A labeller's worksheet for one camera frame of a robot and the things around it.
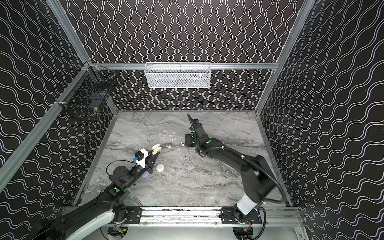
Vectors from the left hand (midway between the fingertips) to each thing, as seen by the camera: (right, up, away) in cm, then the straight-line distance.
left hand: (159, 152), depth 73 cm
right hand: (+14, +6, +17) cm, 23 cm away
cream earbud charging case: (-2, +1, +1) cm, 2 cm away
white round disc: (-3, -12, +17) cm, 21 cm away
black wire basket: (-50, +36, +22) cm, 65 cm away
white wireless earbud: (+3, +4, +30) cm, 30 cm away
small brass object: (-37, +22, +9) cm, 44 cm away
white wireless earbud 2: (+9, +1, +27) cm, 29 cm away
